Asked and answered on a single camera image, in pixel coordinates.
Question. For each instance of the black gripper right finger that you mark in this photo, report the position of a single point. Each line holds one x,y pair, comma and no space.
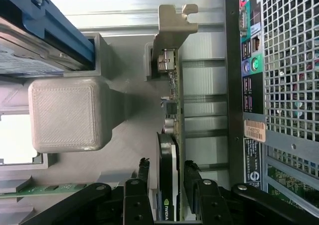
207,205

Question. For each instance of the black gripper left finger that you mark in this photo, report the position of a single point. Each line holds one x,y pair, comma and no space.
139,205

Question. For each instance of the orange service tag sticker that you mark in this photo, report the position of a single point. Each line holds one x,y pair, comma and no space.
255,130

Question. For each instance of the green RAM stick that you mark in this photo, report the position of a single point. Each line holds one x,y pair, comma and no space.
49,189

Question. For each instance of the gray plastic parts rack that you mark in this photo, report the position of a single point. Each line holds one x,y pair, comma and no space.
64,115

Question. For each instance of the gray open PC case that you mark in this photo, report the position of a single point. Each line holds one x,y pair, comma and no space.
234,85

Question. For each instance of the silver CPU chip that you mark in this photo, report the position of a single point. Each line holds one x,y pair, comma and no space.
15,140

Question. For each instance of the hard disk with blue caddy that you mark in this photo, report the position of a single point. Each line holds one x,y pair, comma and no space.
25,48

